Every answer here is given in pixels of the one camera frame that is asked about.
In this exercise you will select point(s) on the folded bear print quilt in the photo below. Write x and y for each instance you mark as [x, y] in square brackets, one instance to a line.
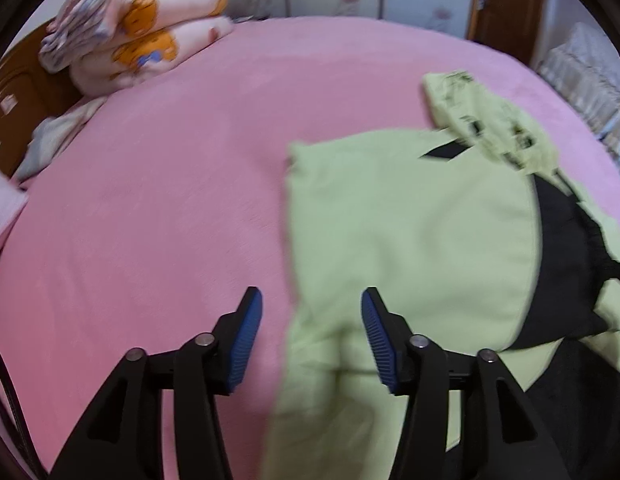
[180, 25]

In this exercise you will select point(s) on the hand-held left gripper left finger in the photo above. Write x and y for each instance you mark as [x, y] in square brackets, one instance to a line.
[245, 340]

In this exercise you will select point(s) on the pink bed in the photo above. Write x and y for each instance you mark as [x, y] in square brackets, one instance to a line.
[165, 185]

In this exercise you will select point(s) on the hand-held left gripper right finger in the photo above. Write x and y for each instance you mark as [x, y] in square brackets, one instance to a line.
[379, 340]

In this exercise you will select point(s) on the lace covered furniture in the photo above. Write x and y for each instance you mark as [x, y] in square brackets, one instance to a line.
[589, 70]

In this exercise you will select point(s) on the light blue floral cloth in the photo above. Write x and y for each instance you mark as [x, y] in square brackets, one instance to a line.
[50, 135]

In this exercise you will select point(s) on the green and black hooded jacket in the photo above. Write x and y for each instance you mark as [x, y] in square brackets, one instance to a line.
[414, 220]

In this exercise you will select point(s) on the folded cartoon print quilts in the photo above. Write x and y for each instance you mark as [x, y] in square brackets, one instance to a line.
[95, 5]

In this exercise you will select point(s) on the white pink embroidered pillow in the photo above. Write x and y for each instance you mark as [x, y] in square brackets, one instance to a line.
[2, 205]

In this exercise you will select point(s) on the brown wooden door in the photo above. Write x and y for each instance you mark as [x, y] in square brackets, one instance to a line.
[514, 5]

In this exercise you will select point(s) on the brown wooden headboard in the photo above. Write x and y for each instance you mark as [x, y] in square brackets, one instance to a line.
[20, 90]

